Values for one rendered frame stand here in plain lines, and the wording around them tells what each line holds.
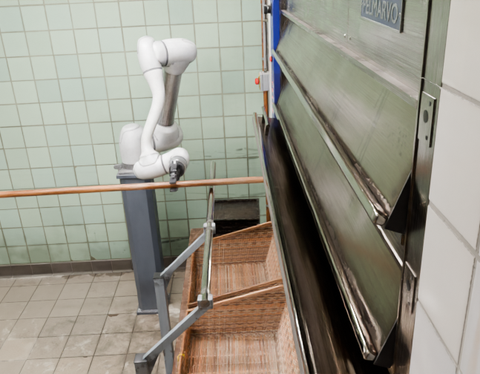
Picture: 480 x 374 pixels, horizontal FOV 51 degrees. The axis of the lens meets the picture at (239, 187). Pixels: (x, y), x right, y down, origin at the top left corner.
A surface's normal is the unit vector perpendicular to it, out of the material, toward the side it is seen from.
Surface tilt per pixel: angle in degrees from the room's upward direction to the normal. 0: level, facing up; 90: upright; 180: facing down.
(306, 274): 8
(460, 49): 90
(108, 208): 90
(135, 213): 90
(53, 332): 0
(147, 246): 90
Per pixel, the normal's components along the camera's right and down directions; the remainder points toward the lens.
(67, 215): 0.03, 0.39
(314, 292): 0.10, -0.92
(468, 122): -1.00, 0.05
